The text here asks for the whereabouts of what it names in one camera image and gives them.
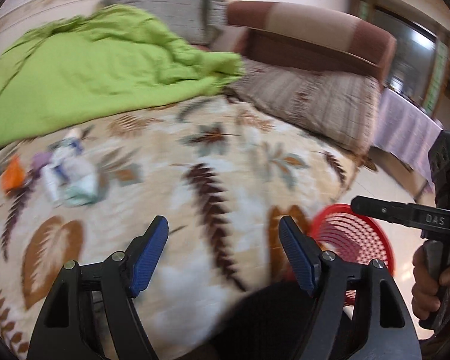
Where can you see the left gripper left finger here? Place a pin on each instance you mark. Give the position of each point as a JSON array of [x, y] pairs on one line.
[[66, 327]]

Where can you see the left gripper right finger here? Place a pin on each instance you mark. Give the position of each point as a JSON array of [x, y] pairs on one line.
[[382, 326]]

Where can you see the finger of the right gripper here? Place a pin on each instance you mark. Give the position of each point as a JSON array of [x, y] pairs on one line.
[[392, 212]]

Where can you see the white sock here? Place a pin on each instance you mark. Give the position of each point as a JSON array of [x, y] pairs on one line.
[[82, 182]]

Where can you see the small white box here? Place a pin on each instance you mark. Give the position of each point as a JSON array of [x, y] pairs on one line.
[[54, 179]]

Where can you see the orange snack wrapper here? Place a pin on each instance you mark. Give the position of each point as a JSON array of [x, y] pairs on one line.
[[14, 175]]

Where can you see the purple bag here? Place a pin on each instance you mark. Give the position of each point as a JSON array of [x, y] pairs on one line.
[[39, 160]]

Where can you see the right hand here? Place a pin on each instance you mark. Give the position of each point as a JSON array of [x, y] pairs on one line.
[[424, 292]]

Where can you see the purple cloth table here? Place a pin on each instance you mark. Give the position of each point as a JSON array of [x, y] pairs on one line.
[[406, 132]]

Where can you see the red plastic basket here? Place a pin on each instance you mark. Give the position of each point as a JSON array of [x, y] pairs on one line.
[[353, 237]]

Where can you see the striped brown pillow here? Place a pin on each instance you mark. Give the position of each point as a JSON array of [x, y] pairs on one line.
[[339, 106]]

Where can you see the leaf pattern blanket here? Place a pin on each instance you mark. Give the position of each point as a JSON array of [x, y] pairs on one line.
[[220, 171]]

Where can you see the brown padded headboard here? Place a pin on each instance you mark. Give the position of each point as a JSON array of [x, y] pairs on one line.
[[306, 37]]

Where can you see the green quilt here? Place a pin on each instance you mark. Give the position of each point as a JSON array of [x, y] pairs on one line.
[[119, 59]]

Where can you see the grey pillow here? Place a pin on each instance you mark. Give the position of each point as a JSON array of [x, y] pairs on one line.
[[197, 21]]

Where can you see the wooden window frame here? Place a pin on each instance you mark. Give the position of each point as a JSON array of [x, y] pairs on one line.
[[420, 69]]

